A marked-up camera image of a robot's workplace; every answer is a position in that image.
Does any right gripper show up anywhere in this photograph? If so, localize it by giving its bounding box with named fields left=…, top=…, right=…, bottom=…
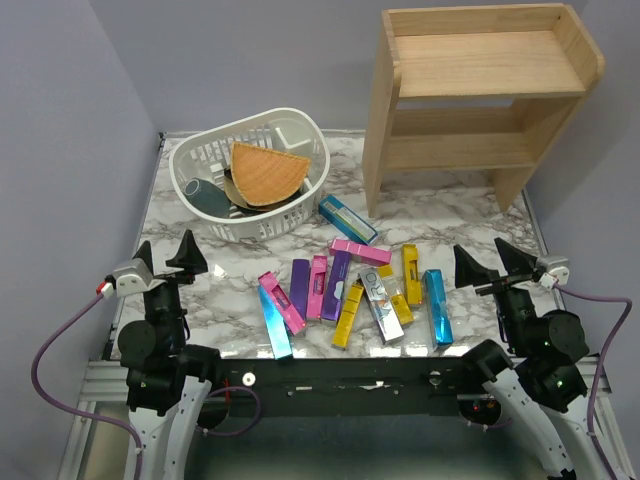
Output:
left=453, top=235, right=538, bottom=352

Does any pink toothpaste box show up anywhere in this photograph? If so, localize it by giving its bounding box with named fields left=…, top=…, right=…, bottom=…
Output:
left=258, top=271, right=306, bottom=335
left=329, top=238, right=392, bottom=267
left=306, top=255, right=328, bottom=321

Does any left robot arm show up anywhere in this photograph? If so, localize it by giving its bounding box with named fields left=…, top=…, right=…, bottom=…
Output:
left=114, top=231, right=222, bottom=479

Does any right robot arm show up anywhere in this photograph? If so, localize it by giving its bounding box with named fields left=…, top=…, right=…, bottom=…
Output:
left=453, top=238, right=628, bottom=479

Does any wooden two-tier shelf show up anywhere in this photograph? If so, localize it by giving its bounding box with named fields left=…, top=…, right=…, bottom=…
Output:
left=362, top=3, right=605, bottom=211

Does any dark teal cup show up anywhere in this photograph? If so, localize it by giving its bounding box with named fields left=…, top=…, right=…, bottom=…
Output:
left=184, top=178, right=231, bottom=218

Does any metallic blue toothpaste box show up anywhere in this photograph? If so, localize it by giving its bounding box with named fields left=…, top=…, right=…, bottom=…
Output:
left=259, top=286, right=293, bottom=360
left=423, top=269, right=454, bottom=347

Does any yellow toothpaste box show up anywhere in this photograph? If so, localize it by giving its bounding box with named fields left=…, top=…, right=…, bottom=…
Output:
left=402, top=244, right=423, bottom=306
left=378, top=264, right=414, bottom=327
left=332, top=280, right=364, bottom=350

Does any silver toothpaste box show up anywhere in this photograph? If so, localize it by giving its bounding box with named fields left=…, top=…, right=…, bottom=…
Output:
left=359, top=267, right=404, bottom=344

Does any white plastic basket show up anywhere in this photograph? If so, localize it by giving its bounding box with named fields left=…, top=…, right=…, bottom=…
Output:
left=169, top=107, right=330, bottom=243

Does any blue green toothpaste box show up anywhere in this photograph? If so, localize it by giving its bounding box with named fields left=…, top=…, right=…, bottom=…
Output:
left=318, top=195, right=378, bottom=245

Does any purple toothpaste box with cloud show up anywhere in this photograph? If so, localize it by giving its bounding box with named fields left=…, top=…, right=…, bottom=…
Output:
left=321, top=251, right=351, bottom=322

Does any black base bar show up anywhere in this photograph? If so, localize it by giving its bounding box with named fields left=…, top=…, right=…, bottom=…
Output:
left=218, top=357, right=487, bottom=417

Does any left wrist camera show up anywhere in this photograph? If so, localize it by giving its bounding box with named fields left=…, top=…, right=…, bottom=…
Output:
left=96, top=258, right=154, bottom=298

